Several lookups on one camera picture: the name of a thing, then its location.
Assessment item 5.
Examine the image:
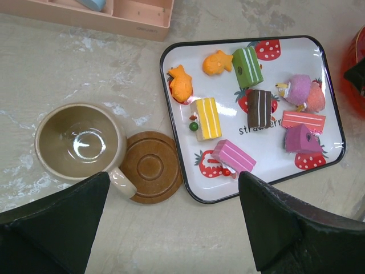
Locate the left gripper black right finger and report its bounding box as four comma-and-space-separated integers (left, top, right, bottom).
238, 172, 364, 273

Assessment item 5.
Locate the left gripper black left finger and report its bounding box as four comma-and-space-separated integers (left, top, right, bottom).
1, 172, 110, 273

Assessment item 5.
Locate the beige ceramic mug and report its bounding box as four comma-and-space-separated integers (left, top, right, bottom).
34, 102, 136, 199

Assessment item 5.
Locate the purple toy cake wedge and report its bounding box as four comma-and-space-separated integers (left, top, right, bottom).
285, 124, 323, 154

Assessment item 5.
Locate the pink toy cake slice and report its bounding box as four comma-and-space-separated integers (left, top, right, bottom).
212, 139, 257, 176

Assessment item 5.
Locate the coral toy cake slice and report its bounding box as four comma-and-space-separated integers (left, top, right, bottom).
281, 111, 326, 135

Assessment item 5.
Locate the brown coaster by mug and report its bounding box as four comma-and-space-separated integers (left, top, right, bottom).
120, 131, 183, 204

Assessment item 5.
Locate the white strawberry tray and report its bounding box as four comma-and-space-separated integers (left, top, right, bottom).
160, 35, 346, 204

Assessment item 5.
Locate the brown toy cake slice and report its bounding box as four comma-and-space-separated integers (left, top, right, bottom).
248, 90, 271, 128

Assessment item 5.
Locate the coral fuzzy sweet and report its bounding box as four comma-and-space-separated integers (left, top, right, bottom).
303, 82, 326, 112

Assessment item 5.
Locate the purple fuzzy sweet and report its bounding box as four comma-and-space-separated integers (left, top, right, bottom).
275, 74, 311, 106

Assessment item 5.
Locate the yellow toy cake slice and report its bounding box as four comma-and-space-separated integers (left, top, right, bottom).
189, 98, 222, 142

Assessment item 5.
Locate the green toy cake slice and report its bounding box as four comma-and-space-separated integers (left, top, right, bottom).
232, 46, 263, 88

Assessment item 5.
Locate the red three-tier stand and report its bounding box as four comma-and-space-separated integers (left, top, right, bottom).
341, 26, 364, 119

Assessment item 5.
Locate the orange fish cake left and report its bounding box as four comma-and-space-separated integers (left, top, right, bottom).
168, 65, 193, 102

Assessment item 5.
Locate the orange fish cake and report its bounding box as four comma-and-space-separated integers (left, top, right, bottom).
168, 65, 193, 102
202, 50, 233, 76

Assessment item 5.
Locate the orange fish cake upper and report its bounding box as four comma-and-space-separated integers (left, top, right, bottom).
202, 50, 233, 76

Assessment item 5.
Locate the pink desk organizer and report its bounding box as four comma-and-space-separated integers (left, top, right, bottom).
1, 0, 174, 42

